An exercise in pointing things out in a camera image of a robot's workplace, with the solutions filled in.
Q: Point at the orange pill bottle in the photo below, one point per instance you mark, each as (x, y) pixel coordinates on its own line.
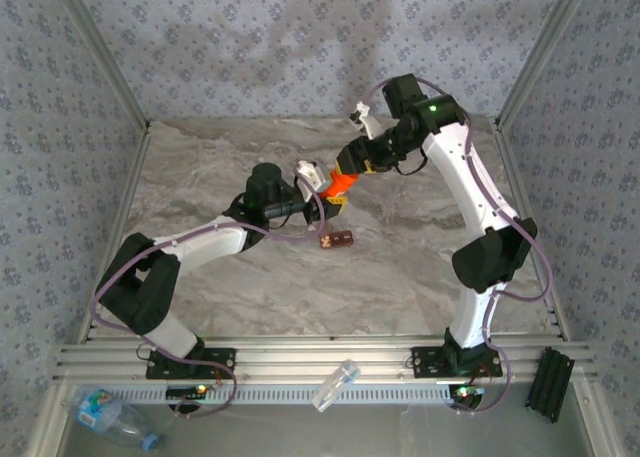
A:
(340, 184)

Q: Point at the brown pill organizer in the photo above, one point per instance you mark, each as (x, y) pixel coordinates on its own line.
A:
(340, 240)

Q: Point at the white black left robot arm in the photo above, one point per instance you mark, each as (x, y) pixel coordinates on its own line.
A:
(210, 239)

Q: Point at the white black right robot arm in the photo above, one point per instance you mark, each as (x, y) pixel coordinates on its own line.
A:
(465, 177)

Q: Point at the clear plastic box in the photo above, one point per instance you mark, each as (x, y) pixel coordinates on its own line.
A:
(335, 384)

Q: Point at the left controller board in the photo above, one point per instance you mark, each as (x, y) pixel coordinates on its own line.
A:
(187, 392)

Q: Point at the controller board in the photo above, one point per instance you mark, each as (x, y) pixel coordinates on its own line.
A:
(467, 393)
(187, 392)

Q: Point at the right controller board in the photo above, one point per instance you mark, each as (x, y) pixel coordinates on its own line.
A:
(467, 393)

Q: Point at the black extrusion piece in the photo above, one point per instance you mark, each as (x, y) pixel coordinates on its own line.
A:
(550, 384)

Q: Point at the clear plastic water bottle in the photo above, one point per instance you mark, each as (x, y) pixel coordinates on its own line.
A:
(110, 422)

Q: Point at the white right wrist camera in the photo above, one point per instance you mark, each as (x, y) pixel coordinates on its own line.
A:
(370, 124)

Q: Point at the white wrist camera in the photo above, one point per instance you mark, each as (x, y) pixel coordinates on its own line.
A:
(370, 124)
(310, 174)

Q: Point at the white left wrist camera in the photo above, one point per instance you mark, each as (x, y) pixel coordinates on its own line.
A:
(310, 174)

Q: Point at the aluminium right frame post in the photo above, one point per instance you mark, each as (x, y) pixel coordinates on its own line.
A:
(540, 57)

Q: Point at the aluminium frame post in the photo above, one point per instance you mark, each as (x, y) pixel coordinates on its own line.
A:
(540, 57)
(107, 62)

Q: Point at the aluminium left side rail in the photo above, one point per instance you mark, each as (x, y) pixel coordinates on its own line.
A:
(122, 217)

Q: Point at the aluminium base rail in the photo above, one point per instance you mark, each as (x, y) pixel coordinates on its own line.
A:
(325, 357)

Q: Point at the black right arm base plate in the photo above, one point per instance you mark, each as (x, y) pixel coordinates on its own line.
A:
(427, 362)

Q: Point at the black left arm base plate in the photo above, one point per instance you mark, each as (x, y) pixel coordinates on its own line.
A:
(215, 362)

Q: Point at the aluminium left frame post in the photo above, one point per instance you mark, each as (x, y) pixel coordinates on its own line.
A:
(107, 62)

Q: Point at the aluminium right side rail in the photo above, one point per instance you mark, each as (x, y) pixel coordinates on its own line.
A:
(550, 297)

